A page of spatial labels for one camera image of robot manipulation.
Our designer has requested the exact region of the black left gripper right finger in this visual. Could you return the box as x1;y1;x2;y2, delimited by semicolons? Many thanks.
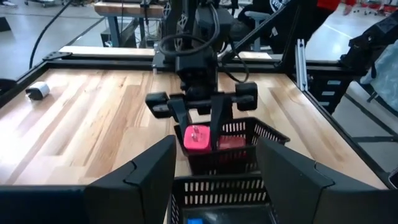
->
256;136;379;224

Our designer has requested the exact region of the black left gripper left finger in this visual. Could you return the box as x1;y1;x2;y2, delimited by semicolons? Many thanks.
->
83;134;177;224

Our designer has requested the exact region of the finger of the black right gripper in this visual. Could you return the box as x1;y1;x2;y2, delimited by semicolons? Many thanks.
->
210;92;234;151
167;97;192;130

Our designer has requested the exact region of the pink wall charger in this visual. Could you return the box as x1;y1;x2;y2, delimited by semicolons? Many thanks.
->
183;124;212;154

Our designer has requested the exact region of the white wall charger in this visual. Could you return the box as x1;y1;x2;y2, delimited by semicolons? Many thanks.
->
25;81;51;101

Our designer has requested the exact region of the black slotted plastic basket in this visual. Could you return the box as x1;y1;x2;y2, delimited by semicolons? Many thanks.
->
173;116;292;177
167;172;280;224

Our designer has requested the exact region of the silver aluminium extrusion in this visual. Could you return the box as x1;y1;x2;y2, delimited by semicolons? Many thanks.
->
294;38;309;92

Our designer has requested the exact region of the black metal stand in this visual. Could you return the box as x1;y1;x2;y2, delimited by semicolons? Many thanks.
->
306;67;358;115

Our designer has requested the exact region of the wooden background workbench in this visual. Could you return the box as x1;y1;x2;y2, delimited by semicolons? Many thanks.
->
93;1;167;47

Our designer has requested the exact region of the light blue plastic bag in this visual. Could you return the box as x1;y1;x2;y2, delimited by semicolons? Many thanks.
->
359;39;398;112

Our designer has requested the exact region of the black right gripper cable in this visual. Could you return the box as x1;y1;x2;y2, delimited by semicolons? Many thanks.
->
157;1;250;84

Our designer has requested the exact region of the long black arm cable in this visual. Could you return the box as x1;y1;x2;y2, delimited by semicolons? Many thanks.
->
29;0;75;70

